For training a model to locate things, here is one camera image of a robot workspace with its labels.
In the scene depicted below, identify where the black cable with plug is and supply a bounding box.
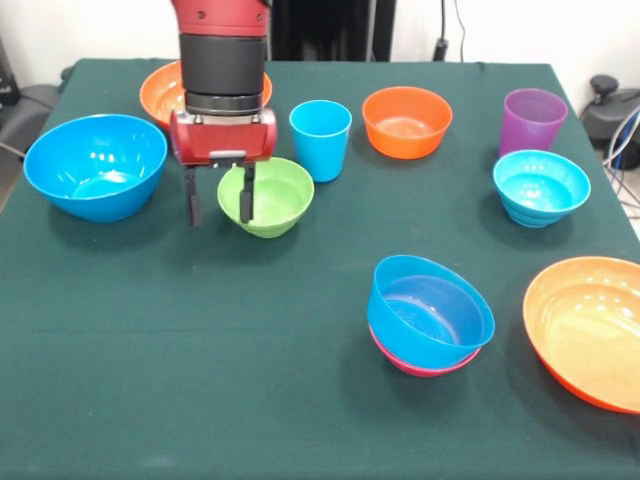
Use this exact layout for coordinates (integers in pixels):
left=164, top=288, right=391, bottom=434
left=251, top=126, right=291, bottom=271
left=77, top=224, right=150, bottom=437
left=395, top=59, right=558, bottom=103
left=432, top=0, right=469, bottom=62

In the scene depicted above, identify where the green ribbed bowl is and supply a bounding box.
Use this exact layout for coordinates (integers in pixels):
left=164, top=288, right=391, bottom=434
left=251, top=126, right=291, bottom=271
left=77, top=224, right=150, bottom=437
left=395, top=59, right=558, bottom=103
left=217, top=156, right=316, bottom=239

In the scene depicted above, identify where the blue cup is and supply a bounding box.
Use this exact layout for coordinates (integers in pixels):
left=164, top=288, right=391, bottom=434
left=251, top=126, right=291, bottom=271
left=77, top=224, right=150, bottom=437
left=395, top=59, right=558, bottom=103
left=288, top=99, right=353, bottom=183

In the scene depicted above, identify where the floor cable bundle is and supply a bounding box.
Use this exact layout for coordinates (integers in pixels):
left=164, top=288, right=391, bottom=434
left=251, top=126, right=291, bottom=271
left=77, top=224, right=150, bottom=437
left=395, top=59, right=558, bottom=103
left=602, top=107, right=640, bottom=221

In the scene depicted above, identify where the medium blue bowl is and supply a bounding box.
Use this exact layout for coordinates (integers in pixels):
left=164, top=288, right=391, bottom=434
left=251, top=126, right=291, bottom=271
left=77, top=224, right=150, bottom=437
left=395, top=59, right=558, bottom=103
left=366, top=254, right=497, bottom=371

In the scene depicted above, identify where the small orange bowl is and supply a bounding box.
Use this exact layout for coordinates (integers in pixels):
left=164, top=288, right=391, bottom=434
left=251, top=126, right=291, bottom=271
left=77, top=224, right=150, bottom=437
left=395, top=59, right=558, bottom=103
left=361, top=86, right=454, bottom=160

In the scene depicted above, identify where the purple cup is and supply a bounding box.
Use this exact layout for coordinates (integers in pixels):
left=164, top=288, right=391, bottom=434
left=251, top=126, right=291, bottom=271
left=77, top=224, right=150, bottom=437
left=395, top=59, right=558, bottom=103
left=498, top=88, right=570, bottom=159

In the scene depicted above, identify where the large blue bowl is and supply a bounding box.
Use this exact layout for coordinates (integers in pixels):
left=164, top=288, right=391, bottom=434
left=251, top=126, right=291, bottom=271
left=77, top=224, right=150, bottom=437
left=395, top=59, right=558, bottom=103
left=23, top=113, right=169, bottom=224

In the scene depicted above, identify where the dark grey pedestal foot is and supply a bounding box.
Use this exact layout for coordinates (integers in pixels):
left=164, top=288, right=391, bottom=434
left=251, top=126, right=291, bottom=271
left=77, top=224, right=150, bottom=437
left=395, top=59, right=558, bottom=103
left=579, top=74, right=640, bottom=154

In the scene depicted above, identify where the pink bowl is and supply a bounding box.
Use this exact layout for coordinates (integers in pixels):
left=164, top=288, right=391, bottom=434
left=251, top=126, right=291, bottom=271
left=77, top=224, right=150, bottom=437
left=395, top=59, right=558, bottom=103
left=369, top=324, right=483, bottom=378

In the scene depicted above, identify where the dark green tablecloth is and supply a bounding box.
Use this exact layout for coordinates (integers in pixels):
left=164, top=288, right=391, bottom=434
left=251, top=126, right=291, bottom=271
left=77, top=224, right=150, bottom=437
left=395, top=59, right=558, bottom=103
left=0, top=58, right=640, bottom=480

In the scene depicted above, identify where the large orange bowl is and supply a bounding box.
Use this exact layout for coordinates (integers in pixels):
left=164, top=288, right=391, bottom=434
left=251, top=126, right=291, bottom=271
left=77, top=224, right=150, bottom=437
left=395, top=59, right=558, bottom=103
left=139, top=59, right=274, bottom=132
left=522, top=256, right=640, bottom=415

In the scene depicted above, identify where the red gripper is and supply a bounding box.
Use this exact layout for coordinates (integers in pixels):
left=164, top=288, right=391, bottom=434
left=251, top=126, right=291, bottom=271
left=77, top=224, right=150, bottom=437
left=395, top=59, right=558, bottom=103
left=168, top=107, right=279, bottom=228

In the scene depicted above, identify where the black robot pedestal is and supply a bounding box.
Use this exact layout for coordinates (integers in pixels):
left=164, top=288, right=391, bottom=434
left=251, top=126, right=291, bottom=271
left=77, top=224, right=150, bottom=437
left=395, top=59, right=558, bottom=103
left=269, top=0, right=396, bottom=63

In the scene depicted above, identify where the light blue ribbed bowl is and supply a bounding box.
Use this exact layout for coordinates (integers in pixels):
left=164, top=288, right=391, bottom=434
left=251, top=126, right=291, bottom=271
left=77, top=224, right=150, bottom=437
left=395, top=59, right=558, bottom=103
left=492, top=150, right=592, bottom=229

